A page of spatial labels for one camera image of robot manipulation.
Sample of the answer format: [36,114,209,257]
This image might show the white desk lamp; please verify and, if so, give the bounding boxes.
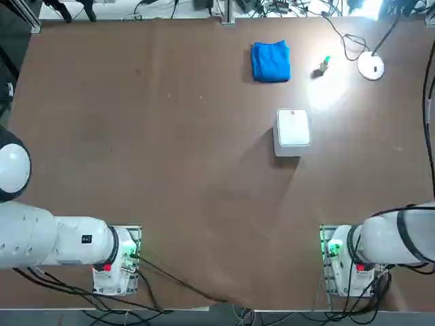
[357,0,408,82]

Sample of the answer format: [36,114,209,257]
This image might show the white square box appliance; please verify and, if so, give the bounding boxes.
[273,107,312,158]

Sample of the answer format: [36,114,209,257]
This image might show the blue folded cloth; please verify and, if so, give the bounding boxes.
[250,39,292,83]

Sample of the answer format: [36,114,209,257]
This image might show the black stand legs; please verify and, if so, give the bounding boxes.
[42,0,99,24]

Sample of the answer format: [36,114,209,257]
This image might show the black left arm base cable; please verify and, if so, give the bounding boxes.
[135,255,229,304]

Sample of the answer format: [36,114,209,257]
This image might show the aluminium frame post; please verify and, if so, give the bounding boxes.
[222,0,237,26]

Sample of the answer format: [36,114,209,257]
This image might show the black lamp power cable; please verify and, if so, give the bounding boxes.
[321,12,367,62]

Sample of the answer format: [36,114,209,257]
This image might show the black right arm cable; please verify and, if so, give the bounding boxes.
[421,43,435,200]

